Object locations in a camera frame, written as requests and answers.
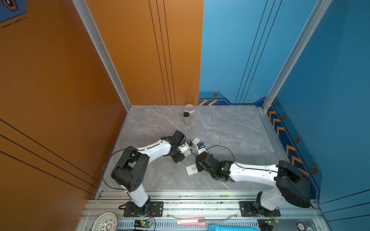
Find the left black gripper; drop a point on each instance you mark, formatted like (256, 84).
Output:
(180, 158)

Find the white remote control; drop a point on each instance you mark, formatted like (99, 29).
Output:
(191, 169)

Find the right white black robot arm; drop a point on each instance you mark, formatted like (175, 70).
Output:
(289, 185)

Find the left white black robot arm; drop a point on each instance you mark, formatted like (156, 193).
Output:
(130, 169)

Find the small brown-capped jar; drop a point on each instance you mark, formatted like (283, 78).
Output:
(186, 118)

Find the pink box cutter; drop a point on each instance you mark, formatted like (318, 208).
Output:
(192, 222)

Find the green circuit board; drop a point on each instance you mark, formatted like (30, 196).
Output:
(143, 224)

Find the cyan cylinder object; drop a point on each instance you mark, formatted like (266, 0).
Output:
(227, 228)

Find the white mesh basket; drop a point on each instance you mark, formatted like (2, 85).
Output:
(107, 221)

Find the aluminium rail frame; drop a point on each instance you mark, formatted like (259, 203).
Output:
(224, 208)

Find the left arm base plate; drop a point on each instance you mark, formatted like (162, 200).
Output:
(154, 209)

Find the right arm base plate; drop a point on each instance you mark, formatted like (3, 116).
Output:
(250, 209)

